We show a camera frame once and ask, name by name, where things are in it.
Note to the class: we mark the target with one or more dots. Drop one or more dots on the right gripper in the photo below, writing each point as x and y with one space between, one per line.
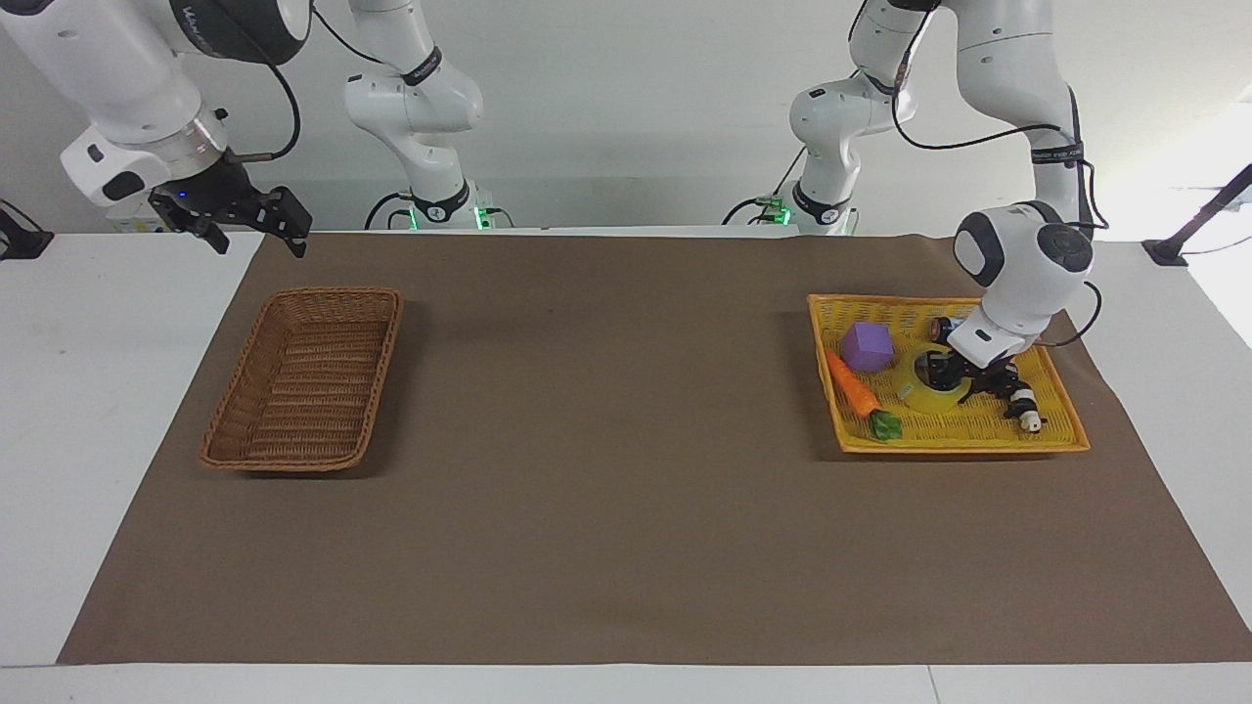
217 191

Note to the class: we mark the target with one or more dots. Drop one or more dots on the black stand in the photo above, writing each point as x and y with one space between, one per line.
1208 213
22 242

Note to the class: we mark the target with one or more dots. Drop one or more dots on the yellow tape roll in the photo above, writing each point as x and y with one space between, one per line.
919 391

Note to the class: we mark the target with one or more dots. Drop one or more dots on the yellow plastic basket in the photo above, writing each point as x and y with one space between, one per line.
963 437

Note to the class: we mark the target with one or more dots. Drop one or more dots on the purple cube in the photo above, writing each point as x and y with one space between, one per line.
868 347

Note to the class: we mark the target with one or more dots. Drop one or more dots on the orange toy carrot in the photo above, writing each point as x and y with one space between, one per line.
853 389

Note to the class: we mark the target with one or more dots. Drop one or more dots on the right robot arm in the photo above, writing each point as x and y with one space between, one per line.
117 88

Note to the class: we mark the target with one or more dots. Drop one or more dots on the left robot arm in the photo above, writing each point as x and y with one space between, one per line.
1027 259

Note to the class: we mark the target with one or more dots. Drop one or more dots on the brown wicker basket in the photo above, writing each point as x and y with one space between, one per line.
305 381

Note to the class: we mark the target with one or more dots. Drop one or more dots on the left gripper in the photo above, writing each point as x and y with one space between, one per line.
943 327

